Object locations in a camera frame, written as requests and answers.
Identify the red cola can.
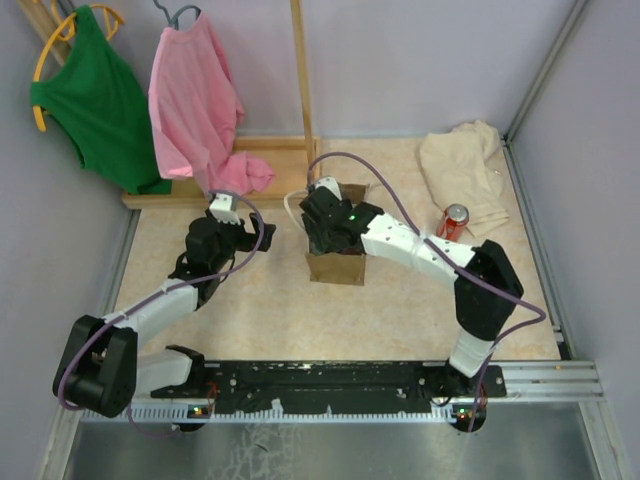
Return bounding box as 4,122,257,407
436,204,470,242

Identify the brown canvas bag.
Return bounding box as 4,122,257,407
305,183,381,286

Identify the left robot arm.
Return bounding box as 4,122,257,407
52,213,276,418

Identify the beige folded cloth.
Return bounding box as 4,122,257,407
417,120,509,238

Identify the yellow hanger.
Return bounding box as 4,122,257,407
30,3,125,133

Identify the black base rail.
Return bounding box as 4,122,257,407
151,360,507,431

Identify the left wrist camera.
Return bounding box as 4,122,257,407
208,192,240,225

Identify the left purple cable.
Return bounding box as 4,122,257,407
57,188,265,440

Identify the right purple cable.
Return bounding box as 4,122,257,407
307,152,547,436

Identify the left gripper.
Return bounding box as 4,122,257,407
207,207,276,272

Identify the aluminium frame profile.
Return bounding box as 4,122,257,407
124,361,603,431

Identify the wooden clothes rack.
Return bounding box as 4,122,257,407
18,1,322,210

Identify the green tank top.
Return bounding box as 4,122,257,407
30,4,171,195

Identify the purple cable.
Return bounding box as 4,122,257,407
57,188,265,440
307,152,547,436

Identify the grey hanger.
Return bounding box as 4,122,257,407
153,0,202,30

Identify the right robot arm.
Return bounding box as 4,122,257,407
300,186,524,396

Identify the pink t-shirt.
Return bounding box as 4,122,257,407
148,13,275,195

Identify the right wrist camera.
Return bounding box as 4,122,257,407
313,176,343,201

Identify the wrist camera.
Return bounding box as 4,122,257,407
208,192,240,225
313,176,343,201

